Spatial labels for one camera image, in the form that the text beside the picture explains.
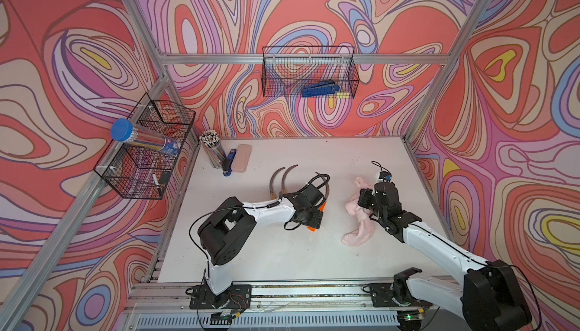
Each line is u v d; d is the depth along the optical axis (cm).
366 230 81
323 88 90
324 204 96
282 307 73
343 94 84
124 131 62
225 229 50
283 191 98
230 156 108
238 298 72
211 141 96
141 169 75
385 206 64
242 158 108
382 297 73
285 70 96
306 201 71
